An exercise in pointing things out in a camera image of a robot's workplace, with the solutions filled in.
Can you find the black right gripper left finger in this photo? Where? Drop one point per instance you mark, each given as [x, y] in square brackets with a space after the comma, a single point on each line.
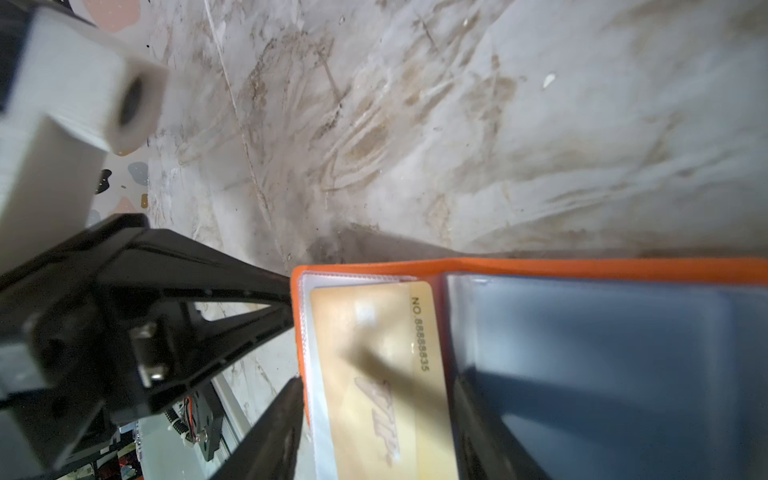
[270, 449]

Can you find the gold VIP card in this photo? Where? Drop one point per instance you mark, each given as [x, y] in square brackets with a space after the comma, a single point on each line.
[376, 384]

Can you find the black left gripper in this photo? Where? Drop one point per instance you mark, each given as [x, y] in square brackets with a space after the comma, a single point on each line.
[51, 390]

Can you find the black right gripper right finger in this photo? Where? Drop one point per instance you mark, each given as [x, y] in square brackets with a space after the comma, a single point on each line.
[485, 448]

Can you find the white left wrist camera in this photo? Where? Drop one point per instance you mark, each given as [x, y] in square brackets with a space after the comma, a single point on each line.
[70, 95]

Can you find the orange card wallet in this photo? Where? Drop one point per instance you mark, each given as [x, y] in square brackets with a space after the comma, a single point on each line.
[601, 369]

